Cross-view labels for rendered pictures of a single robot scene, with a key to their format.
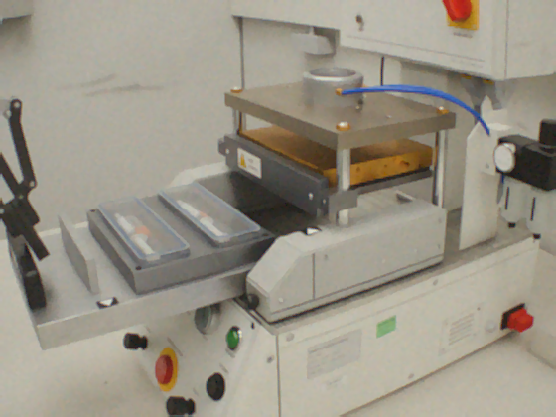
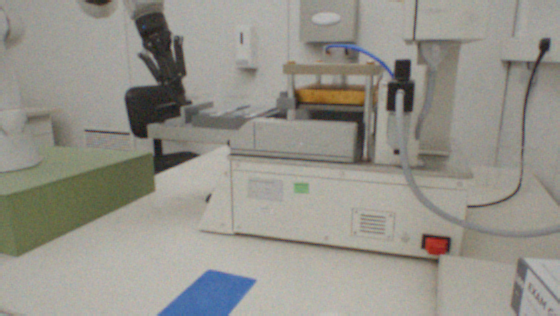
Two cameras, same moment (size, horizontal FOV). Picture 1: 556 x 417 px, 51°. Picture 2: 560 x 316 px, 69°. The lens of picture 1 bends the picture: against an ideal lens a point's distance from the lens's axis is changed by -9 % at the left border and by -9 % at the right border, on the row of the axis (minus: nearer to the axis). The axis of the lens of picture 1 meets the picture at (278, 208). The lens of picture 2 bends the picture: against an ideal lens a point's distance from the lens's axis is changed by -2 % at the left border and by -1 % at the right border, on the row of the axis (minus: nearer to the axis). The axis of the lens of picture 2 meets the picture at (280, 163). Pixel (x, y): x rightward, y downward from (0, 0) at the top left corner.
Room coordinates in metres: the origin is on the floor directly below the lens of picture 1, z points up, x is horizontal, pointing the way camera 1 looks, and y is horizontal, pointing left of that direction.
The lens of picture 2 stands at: (0.08, -0.65, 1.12)
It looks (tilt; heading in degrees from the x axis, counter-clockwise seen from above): 15 degrees down; 47
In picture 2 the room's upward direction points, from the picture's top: straight up
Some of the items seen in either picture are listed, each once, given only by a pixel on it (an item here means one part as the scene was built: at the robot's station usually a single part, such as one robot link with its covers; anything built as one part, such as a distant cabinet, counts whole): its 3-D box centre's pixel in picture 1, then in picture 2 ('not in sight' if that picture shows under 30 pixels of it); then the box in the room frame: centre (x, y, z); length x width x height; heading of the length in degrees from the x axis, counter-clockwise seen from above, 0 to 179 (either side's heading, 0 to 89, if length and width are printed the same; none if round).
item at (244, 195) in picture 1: (240, 186); (321, 118); (0.88, 0.05, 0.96); 0.25 x 0.05 x 0.07; 120
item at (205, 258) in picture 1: (173, 231); (243, 116); (0.68, 0.13, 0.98); 0.20 x 0.17 x 0.03; 30
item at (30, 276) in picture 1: (23, 262); (175, 110); (0.59, 0.29, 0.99); 0.15 x 0.02 x 0.04; 30
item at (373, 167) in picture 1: (336, 134); (338, 83); (0.79, -0.08, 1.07); 0.22 x 0.17 x 0.10; 30
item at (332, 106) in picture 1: (361, 119); (353, 75); (0.79, -0.11, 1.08); 0.31 x 0.24 x 0.13; 30
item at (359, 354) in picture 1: (335, 295); (331, 185); (0.77, -0.08, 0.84); 0.53 x 0.37 x 0.17; 120
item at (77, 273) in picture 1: (136, 249); (225, 120); (0.65, 0.17, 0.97); 0.30 x 0.22 x 0.08; 120
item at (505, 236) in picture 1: (352, 225); (352, 146); (0.81, -0.10, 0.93); 0.46 x 0.35 x 0.01; 120
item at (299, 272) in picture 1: (348, 257); (288, 138); (0.63, -0.08, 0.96); 0.26 x 0.05 x 0.07; 120
